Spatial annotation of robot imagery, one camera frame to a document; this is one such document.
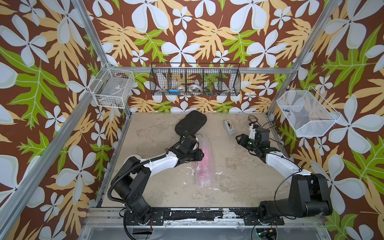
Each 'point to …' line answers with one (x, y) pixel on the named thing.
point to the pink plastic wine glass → (205, 166)
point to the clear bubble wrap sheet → (201, 182)
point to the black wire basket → (195, 79)
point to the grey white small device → (230, 127)
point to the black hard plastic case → (191, 123)
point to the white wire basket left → (112, 87)
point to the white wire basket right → (309, 113)
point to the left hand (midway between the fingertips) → (203, 153)
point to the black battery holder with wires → (262, 135)
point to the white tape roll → (137, 156)
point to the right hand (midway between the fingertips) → (237, 137)
